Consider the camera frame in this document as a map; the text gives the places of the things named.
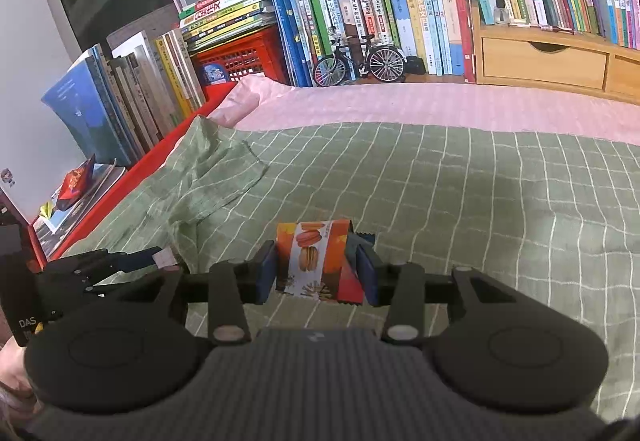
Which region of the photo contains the red printed snack wrapper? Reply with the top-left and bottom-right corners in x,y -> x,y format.
275,218 -> 375,306

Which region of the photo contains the pile of flat picture books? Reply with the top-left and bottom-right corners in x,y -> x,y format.
31,161 -> 129,259

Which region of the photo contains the row of pale upright books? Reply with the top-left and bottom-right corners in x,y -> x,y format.
90,28 -> 207,157

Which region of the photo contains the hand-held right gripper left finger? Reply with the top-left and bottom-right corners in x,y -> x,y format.
117,241 -> 279,346

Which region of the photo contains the row of tall children's books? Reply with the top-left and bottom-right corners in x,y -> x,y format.
259,0 -> 477,88

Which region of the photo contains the red plastic crate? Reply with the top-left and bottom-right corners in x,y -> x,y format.
191,25 -> 292,88

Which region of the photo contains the black model bicycle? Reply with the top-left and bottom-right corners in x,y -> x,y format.
312,34 -> 406,88

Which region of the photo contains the small pink paper scrap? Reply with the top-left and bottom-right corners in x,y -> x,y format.
151,247 -> 180,270

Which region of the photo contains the red printed folded paper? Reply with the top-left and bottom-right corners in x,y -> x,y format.
54,152 -> 97,213

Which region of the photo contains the green checked cloth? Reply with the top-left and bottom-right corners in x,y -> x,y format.
47,116 -> 640,424

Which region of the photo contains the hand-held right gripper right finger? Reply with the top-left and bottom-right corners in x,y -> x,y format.
356,241 -> 522,346

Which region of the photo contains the person's left hand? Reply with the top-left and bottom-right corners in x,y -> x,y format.
0,335 -> 37,417

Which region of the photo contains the stack of flat colourful books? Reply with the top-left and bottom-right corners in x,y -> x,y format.
177,0 -> 277,54

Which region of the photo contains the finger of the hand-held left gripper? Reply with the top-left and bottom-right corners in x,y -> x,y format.
45,246 -> 169,283
84,265 -> 184,303

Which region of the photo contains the wooden drawer organizer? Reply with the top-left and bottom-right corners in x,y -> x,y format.
471,18 -> 640,103

